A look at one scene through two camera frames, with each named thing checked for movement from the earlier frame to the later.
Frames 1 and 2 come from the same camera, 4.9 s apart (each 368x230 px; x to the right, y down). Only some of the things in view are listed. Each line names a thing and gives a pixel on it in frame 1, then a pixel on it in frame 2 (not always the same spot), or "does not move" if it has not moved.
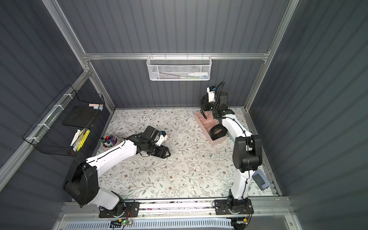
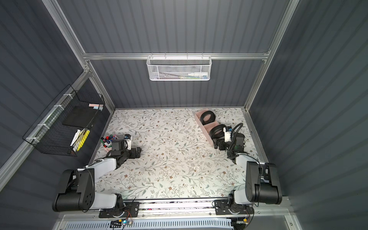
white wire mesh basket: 178,68 does not move
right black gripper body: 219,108 → 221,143
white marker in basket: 75,137 does not move
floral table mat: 194,169 does not move
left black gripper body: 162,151 → 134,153
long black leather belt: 215,128 does not move
